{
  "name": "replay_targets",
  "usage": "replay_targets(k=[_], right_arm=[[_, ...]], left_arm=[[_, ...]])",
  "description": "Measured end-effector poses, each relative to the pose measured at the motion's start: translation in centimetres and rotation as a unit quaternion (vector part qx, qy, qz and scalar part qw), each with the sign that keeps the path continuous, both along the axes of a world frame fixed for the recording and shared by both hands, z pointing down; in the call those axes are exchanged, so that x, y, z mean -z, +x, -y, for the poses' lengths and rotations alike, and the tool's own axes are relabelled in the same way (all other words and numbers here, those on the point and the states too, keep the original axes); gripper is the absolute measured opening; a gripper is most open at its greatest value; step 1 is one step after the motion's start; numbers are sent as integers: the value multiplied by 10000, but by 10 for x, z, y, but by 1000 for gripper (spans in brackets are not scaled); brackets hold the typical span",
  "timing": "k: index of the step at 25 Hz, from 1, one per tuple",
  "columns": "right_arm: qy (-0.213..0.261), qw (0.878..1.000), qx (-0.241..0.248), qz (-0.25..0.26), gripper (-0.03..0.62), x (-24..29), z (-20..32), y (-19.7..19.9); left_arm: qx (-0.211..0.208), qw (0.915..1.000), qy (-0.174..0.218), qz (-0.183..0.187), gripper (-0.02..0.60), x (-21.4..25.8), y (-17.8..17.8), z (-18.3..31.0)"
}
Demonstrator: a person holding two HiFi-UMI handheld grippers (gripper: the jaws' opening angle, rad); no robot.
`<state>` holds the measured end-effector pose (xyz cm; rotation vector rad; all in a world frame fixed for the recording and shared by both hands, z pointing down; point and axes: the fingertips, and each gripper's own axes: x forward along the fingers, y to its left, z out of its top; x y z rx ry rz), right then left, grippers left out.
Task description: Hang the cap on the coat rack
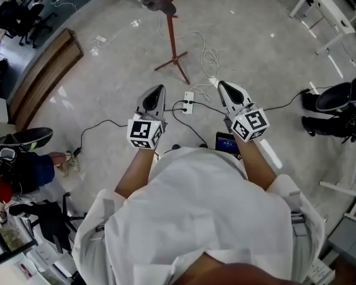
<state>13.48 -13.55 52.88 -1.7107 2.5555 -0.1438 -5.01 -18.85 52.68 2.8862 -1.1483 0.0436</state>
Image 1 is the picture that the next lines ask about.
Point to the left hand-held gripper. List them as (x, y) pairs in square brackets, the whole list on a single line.
[(142, 131)]

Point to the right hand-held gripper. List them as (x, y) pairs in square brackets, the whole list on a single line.
[(250, 125)]

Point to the red-brown coat rack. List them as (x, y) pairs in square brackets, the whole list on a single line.
[(172, 37)]

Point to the person's right forearm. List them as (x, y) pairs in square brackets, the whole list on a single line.
[(255, 165)]

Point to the person's left forearm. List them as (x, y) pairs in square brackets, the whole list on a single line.
[(136, 174)]

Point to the white power strip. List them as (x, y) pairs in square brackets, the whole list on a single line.
[(188, 102)]

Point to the black tablet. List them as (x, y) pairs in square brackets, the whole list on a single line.
[(227, 143)]

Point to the person's black shoe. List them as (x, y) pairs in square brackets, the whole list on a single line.
[(175, 147), (203, 145)]

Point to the small white power adapter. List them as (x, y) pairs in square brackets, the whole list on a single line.
[(100, 39)]

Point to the curved wooden bench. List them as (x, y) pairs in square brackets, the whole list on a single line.
[(44, 76)]

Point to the person's white shirt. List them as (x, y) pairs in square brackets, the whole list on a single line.
[(195, 212)]

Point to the white table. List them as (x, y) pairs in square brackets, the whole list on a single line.
[(329, 10)]

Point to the black swivel chair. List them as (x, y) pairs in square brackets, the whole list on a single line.
[(55, 221)]

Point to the black office chair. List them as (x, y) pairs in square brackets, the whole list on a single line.
[(19, 18)]

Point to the grey cabinet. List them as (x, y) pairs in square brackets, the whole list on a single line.
[(348, 242)]

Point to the white table frame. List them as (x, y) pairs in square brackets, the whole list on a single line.
[(348, 186)]

